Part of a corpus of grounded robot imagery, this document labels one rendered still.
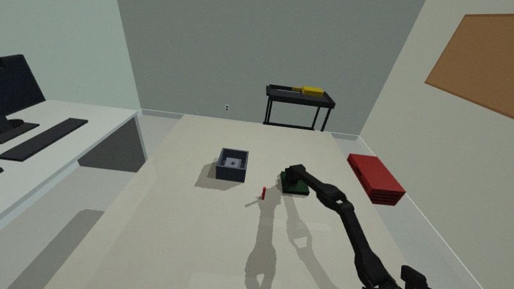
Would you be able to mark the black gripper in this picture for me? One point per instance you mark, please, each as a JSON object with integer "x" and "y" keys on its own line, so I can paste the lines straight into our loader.
{"x": 413, "y": 279}

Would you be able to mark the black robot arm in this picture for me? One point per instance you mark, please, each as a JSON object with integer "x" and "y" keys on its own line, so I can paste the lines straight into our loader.
{"x": 369, "y": 267}

